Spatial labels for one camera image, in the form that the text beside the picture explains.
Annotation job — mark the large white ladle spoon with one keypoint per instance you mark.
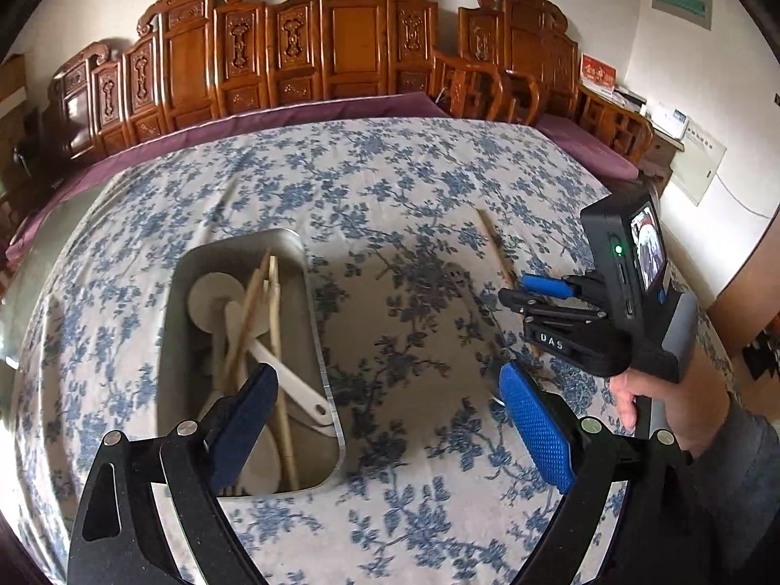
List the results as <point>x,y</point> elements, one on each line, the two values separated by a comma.
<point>286,384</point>

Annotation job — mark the round white spoon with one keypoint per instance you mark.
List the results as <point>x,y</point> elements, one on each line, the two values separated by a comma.
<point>207,304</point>

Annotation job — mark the person's right hand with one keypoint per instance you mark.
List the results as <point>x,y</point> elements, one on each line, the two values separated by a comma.
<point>701,408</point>

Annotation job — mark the red desk calendar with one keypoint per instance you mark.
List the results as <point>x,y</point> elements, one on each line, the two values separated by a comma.
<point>600,73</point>

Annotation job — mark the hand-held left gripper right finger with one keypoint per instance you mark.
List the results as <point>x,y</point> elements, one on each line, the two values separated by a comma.
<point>536,426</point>

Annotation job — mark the carved wooden seat back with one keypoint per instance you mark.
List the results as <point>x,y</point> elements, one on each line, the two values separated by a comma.
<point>91,103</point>
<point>353,42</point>
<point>189,61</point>

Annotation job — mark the person's right forearm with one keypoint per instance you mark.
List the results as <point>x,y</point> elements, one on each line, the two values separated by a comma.
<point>743,469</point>

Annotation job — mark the long purple seat cushion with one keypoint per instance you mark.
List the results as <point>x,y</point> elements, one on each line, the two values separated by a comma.
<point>244,125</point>

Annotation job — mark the cream white chopstick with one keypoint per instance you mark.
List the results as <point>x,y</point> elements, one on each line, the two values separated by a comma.
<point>259,301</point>

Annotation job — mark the wooden lattice side table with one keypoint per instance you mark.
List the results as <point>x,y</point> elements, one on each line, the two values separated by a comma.
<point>615,128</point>

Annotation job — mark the wooden bench purple cushion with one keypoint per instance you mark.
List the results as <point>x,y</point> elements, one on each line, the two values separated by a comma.
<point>524,49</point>

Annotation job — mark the stainless steel rectangular container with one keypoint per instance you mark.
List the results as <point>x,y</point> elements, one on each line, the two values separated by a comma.
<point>183,414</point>

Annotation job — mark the wooden armchair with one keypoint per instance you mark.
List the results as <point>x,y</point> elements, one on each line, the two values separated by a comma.
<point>490,79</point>
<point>531,94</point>

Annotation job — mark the white wall distribution box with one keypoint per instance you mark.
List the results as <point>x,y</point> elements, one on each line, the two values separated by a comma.
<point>704,155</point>

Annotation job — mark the small white box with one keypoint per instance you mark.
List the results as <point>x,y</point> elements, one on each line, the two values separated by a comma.
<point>667,119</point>

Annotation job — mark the grey wall panel box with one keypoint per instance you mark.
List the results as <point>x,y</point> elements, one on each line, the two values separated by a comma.
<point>682,3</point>

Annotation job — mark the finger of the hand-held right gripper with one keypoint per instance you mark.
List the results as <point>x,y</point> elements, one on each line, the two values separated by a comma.
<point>545,284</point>
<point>548,308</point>

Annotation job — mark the blue floral tablecloth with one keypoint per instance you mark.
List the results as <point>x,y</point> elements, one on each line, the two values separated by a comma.
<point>396,164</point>

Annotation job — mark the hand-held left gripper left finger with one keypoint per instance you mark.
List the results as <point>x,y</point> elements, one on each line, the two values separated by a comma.
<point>250,414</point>

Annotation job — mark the light bamboo chopstick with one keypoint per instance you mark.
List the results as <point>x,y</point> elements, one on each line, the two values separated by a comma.
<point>276,323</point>

